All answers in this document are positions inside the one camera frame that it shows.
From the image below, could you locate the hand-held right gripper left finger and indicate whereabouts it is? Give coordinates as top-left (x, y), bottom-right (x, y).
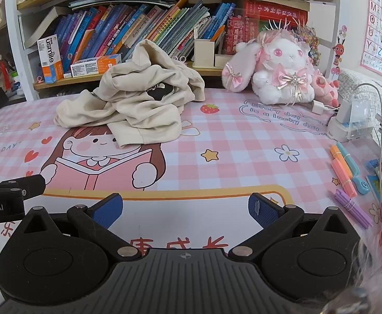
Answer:
top-left (21, 194), bottom-right (142, 260)

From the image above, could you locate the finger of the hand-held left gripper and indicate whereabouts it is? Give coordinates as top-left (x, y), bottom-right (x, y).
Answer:
top-left (1, 174), bottom-right (46, 201)

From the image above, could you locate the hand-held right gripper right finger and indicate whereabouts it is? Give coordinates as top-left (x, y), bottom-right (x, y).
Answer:
top-left (228, 194), bottom-right (350, 260)

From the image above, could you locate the beige hoodie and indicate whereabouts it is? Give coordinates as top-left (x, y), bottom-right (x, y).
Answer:
top-left (54, 39), bottom-right (206, 148)

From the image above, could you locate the pink checked printed desk mat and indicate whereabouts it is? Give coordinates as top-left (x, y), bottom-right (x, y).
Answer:
top-left (0, 87), bottom-right (382, 260)

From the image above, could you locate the pink highlighter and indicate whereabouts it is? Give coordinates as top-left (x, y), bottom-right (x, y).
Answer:
top-left (330, 159), bottom-right (358, 199)

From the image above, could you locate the purple pen bundle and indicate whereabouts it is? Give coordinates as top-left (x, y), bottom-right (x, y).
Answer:
top-left (334, 188), bottom-right (373, 230)

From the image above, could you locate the orange highlighter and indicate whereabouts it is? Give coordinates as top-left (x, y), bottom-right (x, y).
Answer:
top-left (329, 145), bottom-right (354, 180)

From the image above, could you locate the green-capped white bottle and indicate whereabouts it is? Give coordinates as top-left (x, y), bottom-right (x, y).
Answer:
top-left (9, 70), bottom-right (22, 97)

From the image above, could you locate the teal highlighter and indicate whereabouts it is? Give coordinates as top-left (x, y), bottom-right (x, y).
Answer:
top-left (336, 142), bottom-right (361, 176)

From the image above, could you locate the blue smiley clip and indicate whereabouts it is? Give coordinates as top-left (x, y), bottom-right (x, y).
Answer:
top-left (352, 177), bottom-right (372, 195)

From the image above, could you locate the white charger plug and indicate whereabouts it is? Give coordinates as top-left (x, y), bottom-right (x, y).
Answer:
top-left (310, 101), bottom-right (337, 115)

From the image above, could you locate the tall white orange box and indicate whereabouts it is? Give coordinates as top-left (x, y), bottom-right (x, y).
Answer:
top-left (37, 34), bottom-right (64, 84)

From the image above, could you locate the flat orange white box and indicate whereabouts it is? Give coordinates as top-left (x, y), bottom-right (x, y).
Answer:
top-left (70, 54), bottom-right (122, 79)

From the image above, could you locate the pink plush toy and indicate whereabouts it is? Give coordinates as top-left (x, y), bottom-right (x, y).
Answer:
top-left (310, 70), bottom-right (342, 107)

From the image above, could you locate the white pink plush bunny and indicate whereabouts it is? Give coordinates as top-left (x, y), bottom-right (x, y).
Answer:
top-left (221, 20), bottom-right (320, 106)

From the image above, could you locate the small white container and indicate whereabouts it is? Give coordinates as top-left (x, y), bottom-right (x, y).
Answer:
top-left (214, 54), bottom-right (234, 68)

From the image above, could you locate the grey quilted cloth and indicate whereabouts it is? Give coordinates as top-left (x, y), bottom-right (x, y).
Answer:
top-left (336, 68), bottom-right (382, 122)

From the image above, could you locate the beige pen holder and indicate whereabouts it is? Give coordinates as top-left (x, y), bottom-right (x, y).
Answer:
top-left (194, 38), bottom-right (215, 67)

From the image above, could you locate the row of colourful books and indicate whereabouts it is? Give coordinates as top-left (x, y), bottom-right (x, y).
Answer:
top-left (24, 0), bottom-right (237, 73)

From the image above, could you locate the red patterned box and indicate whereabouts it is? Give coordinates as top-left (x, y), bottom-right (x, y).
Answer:
top-left (223, 16), bottom-right (260, 56)

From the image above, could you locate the thick red book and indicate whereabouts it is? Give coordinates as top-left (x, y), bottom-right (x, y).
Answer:
top-left (243, 0), bottom-right (310, 29)

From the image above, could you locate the deer wall sticker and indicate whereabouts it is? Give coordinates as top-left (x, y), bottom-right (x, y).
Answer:
top-left (330, 24), bottom-right (349, 76)

